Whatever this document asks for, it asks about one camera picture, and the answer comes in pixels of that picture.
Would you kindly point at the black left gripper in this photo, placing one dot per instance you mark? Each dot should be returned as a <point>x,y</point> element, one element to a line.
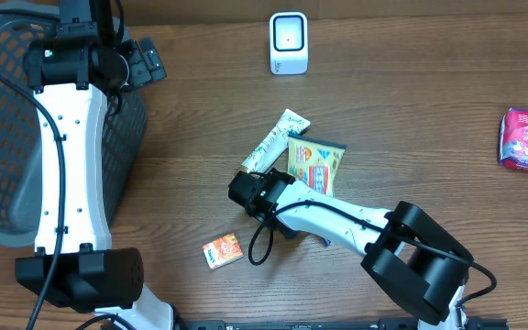
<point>147,65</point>

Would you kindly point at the white bamboo print tube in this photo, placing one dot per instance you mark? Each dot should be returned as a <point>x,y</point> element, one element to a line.
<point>262,158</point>

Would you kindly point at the yellow snack bag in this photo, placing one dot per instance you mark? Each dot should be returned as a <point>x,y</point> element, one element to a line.
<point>314,162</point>

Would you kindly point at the small orange box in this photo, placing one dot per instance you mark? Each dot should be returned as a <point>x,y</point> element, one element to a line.
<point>222,251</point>

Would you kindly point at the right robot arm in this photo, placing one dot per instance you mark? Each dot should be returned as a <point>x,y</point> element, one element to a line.
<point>419,265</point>

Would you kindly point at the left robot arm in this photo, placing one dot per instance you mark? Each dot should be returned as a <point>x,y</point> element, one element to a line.
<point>71,77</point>

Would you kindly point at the white barcode scanner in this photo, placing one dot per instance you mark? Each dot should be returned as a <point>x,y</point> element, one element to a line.
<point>288,43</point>

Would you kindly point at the grey plastic shopping basket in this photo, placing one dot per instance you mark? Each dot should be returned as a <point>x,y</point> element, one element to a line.
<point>20,146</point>

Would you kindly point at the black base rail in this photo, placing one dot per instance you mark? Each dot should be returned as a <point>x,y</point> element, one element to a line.
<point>382,324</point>

